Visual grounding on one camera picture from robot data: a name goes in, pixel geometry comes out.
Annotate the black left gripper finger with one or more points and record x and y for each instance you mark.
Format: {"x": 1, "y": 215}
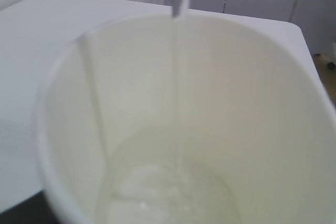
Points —
{"x": 34, "y": 210}

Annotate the white paper cup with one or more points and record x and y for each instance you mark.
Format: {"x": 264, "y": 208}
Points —
{"x": 201, "y": 120}

